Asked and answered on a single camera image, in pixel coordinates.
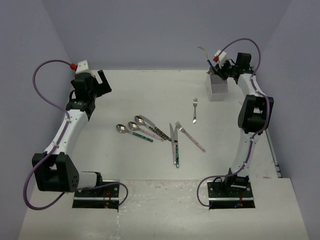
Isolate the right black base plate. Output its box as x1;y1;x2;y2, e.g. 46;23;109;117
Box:
207;175;256;210

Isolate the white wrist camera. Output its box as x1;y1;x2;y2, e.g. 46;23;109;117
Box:
75;60;92;75
213;50;228;68

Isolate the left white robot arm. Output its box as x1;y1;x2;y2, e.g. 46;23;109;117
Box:
32;70;112;197

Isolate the all-silver fork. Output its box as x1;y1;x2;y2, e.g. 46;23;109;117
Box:
192;97;198;124

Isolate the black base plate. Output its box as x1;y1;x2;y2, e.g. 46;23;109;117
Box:
72;183;120;210
207;175;256;210

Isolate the dark floral handled knife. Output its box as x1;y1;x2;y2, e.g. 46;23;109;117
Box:
139;115;171;141

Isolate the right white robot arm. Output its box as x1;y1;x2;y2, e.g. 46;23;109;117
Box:
208;52;274;197

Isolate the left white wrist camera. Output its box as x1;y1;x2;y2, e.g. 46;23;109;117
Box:
75;60;92;75

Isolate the pink handled knife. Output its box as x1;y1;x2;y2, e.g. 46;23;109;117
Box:
169;123;177;166

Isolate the white three-compartment utensil holder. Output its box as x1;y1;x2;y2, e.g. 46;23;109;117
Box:
205;71;228;102

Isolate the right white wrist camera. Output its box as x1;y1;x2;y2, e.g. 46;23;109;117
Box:
213;50;228;68

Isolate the pink handled fork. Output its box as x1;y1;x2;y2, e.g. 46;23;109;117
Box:
175;121;206;153

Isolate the teal handled spoon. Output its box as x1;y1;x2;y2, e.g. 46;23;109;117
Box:
116;124;154;143

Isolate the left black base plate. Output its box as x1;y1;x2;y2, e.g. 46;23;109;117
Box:
72;183;120;210

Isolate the teal handled knife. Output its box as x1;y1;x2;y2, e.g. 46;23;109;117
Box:
174;126;180;169

